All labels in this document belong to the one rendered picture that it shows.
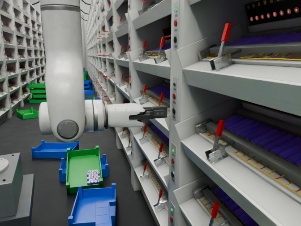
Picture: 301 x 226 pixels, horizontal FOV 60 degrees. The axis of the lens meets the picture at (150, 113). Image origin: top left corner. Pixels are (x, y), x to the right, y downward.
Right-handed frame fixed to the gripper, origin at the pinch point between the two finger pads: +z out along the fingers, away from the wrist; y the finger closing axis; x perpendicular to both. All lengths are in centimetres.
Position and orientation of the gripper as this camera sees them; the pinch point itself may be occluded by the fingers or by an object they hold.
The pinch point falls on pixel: (159, 111)
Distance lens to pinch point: 74.1
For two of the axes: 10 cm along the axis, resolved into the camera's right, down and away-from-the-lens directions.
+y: 2.5, 2.1, -9.4
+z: 9.7, -0.5, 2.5
